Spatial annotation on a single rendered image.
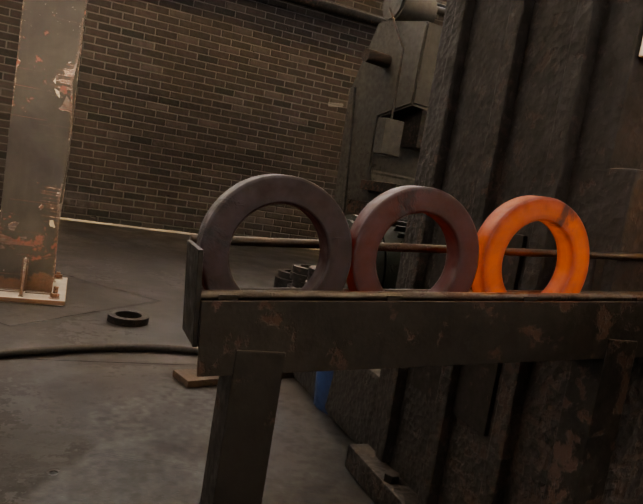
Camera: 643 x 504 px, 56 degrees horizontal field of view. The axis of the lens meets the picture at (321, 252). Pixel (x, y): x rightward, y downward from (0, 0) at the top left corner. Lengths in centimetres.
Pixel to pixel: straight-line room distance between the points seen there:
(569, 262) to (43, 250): 267
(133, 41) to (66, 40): 366
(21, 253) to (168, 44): 407
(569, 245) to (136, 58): 617
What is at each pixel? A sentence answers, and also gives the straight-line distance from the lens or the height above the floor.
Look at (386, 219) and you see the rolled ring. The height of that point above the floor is 73.
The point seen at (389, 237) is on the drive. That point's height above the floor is 62.
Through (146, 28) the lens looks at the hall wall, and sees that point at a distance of 688.
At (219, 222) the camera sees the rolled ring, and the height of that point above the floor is 70.
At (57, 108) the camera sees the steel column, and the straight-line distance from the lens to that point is 318.
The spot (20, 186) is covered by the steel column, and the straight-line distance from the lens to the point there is 319.
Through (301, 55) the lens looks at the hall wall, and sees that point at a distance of 722.
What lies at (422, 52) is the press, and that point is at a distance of 546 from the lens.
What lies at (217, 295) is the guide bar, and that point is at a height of 63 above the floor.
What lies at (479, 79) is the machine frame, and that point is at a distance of 151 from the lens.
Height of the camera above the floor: 76
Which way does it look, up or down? 6 degrees down
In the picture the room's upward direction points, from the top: 9 degrees clockwise
